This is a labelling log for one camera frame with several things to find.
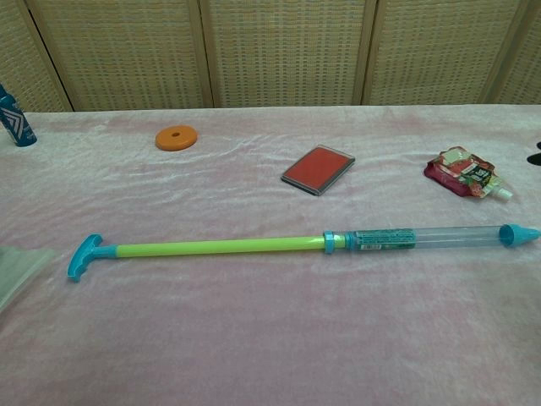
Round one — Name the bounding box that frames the clear plastic tube with label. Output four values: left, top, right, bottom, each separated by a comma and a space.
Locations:
323, 224, 541, 256

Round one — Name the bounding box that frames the green and blue water pump toy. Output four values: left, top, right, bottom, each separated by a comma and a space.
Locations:
66, 233, 352, 283

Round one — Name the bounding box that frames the red strawberry drink pouch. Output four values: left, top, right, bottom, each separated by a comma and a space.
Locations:
423, 145, 515, 202

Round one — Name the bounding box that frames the woven folding screen panel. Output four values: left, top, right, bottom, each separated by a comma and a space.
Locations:
479, 0, 541, 105
198, 0, 378, 109
361, 0, 527, 107
0, 0, 73, 113
25, 0, 215, 112

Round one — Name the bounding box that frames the red ink pad case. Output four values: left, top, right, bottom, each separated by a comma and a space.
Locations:
280, 144, 356, 197

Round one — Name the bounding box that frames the pink fleece table cloth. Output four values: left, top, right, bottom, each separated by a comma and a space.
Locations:
0, 101, 541, 406

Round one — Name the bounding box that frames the orange plastic disc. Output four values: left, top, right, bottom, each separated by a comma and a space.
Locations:
154, 125, 199, 152

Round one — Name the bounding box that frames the blue patterned bottle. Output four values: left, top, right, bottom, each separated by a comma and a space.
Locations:
0, 82, 38, 149

